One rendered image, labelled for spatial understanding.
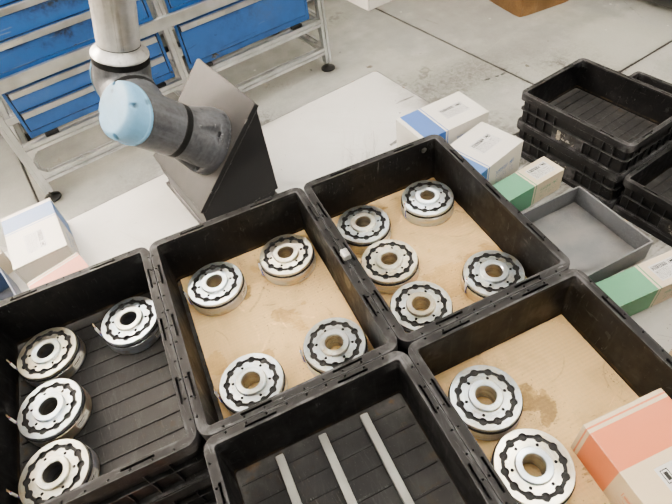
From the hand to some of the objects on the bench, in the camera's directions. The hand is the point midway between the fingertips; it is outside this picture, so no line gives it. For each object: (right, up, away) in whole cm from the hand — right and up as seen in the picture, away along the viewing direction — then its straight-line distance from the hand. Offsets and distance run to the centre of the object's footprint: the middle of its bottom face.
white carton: (+28, -50, +7) cm, 57 cm away
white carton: (+22, -38, +18) cm, 48 cm away
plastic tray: (+41, -68, -11) cm, 80 cm away
